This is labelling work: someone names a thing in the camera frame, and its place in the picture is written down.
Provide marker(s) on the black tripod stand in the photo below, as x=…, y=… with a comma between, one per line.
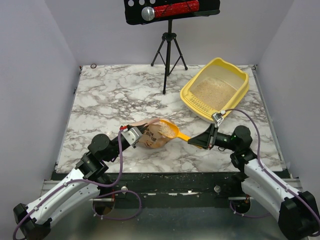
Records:
x=169, y=37

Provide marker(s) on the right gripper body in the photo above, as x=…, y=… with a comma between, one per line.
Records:
x=212, y=137

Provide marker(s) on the yellow litter box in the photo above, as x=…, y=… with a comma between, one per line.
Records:
x=218, y=86

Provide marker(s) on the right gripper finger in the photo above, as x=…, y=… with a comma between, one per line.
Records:
x=201, y=143
x=203, y=135

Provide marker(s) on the yellow litter scoop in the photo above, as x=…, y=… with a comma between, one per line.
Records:
x=171, y=131

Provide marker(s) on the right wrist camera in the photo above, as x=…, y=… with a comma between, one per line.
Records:
x=218, y=118

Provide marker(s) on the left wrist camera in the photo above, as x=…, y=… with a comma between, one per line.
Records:
x=132, y=134

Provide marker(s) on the aluminium rail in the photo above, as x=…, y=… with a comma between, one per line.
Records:
x=273, y=191

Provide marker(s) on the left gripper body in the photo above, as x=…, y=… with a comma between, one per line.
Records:
x=115, y=142

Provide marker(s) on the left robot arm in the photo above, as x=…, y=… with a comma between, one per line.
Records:
x=35, y=220

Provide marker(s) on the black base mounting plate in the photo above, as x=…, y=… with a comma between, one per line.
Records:
x=186, y=189

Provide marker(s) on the pink cat litter bag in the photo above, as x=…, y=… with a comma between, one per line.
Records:
x=151, y=138

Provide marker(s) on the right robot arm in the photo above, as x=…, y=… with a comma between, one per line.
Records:
x=296, y=212

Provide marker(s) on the red handled microphone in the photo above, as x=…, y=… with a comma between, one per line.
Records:
x=150, y=13

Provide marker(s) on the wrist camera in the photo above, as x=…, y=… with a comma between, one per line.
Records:
x=132, y=134
x=218, y=118

